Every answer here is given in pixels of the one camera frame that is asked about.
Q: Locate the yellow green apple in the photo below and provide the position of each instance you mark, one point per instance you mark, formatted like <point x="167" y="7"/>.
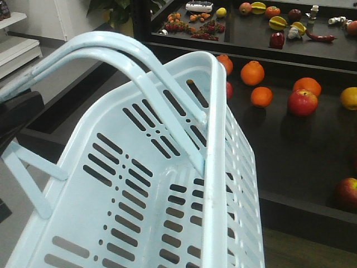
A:
<point x="348" y="98"/>

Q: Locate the green potted plant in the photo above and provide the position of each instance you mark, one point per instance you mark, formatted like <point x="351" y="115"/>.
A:
<point x="118" y="12"/>

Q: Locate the red bell pepper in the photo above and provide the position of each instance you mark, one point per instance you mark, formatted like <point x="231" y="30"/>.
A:
<point x="277" y="40"/>

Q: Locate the grapefruit orange fruit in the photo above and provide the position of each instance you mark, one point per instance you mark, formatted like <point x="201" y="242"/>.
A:
<point x="309" y="84"/>

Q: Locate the red apple on stand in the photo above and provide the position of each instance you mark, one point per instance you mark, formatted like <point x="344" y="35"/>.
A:
<point x="302" y="103"/>

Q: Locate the orange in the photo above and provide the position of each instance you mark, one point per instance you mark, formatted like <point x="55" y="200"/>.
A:
<point x="252" y="73"/>
<point x="227" y="63"/>

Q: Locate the light blue plastic basket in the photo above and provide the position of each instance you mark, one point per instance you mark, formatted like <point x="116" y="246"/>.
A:
<point x="156" y="173"/>

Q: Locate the black wooden produce stand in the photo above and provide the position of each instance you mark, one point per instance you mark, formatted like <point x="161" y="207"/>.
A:
<point x="299" y="160"/>

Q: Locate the orange back middle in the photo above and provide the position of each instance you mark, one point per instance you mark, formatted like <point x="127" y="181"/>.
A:
<point x="252" y="73"/>

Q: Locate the red apple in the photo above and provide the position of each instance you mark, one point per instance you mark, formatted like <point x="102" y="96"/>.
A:
<point x="345" y="194"/>
<point x="302" y="103"/>

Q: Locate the yellow starfruit front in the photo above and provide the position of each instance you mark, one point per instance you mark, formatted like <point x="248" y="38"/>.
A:
<point x="277" y="23"/>

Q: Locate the white store shelving unit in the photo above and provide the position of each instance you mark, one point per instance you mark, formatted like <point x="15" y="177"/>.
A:
<point x="16" y="51"/>

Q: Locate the red chili pepper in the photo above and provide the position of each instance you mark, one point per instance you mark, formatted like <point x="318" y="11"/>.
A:
<point x="320" y="38"/>

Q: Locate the white digital scale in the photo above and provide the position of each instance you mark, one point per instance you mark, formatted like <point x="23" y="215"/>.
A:
<point x="199" y="6"/>

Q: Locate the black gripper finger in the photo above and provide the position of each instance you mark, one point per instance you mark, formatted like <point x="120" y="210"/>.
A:
<point x="17" y="113"/>

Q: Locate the orange back left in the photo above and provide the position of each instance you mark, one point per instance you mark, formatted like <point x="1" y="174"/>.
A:
<point x="227" y="63"/>

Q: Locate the white garlic bulb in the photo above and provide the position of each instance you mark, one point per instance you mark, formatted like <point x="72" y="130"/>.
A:
<point x="293" y="33"/>

